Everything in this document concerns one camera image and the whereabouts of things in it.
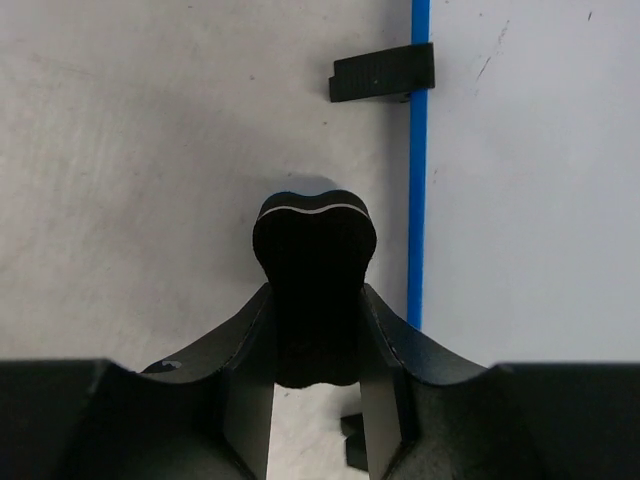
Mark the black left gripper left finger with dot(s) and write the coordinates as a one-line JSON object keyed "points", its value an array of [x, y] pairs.
{"points": [[203, 412]]}

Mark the blue-framed whiteboard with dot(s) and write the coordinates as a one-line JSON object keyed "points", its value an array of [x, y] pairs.
{"points": [[532, 224]]}

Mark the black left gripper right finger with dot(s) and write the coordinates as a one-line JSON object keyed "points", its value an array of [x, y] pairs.
{"points": [[431, 414]]}

